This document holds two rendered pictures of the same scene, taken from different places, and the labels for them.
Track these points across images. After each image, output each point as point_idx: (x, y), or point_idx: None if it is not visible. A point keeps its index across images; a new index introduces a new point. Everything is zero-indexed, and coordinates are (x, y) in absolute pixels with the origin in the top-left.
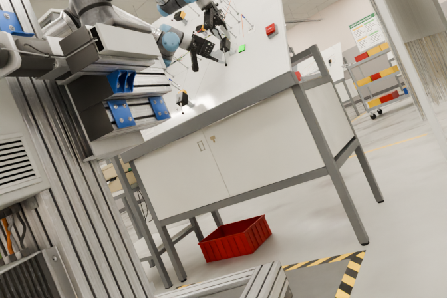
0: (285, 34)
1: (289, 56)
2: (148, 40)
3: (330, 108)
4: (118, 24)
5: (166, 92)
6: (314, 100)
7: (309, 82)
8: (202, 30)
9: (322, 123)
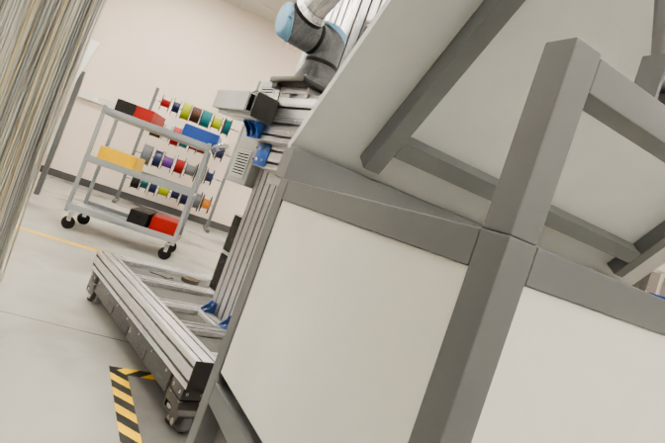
0: (351, 51)
1: (309, 114)
2: (241, 96)
3: (328, 319)
4: (272, 81)
5: None
6: (289, 237)
7: (312, 192)
8: None
9: (260, 297)
